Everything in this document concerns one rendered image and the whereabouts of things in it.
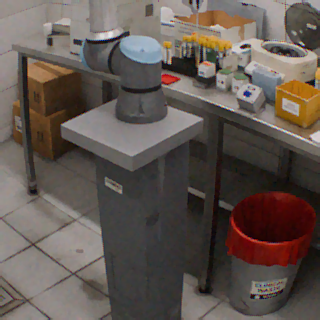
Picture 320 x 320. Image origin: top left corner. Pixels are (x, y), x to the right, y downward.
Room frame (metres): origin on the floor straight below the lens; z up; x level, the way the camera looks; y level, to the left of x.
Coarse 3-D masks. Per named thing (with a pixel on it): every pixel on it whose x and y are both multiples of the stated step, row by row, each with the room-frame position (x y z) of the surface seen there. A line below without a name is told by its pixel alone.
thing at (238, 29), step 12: (204, 12) 2.39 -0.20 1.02; (216, 12) 2.43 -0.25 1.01; (180, 24) 2.21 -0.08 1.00; (192, 24) 2.17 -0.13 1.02; (204, 24) 2.39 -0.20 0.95; (216, 24) 2.43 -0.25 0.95; (228, 24) 2.39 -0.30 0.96; (240, 24) 2.34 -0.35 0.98; (252, 24) 2.26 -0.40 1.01; (180, 36) 2.22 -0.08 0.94; (216, 36) 2.10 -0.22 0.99; (228, 36) 2.12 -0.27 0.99; (240, 36) 2.19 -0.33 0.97; (252, 36) 2.26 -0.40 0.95
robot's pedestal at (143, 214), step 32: (96, 160) 1.52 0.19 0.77; (160, 160) 1.44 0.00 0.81; (128, 192) 1.43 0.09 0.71; (160, 192) 1.44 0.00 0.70; (128, 224) 1.43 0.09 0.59; (160, 224) 1.44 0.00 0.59; (128, 256) 1.44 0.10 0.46; (160, 256) 1.44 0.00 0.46; (128, 288) 1.45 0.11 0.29; (160, 288) 1.44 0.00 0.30
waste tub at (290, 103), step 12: (288, 84) 1.68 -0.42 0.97; (300, 84) 1.69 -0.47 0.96; (276, 96) 1.62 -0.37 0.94; (288, 96) 1.58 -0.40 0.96; (300, 96) 1.69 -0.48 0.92; (312, 96) 1.65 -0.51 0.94; (276, 108) 1.61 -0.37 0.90; (288, 108) 1.58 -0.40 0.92; (300, 108) 1.55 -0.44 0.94; (312, 108) 1.56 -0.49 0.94; (288, 120) 1.58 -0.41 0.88; (300, 120) 1.54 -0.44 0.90; (312, 120) 1.57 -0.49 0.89
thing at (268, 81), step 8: (256, 72) 1.75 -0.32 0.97; (264, 72) 1.75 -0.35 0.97; (256, 80) 1.75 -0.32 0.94; (264, 80) 1.73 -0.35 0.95; (272, 80) 1.71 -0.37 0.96; (280, 80) 1.73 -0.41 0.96; (264, 88) 1.73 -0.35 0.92; (272, 88) 1.71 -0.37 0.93; (272, 96) 1.71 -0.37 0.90; (272, 104) 1.69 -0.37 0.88
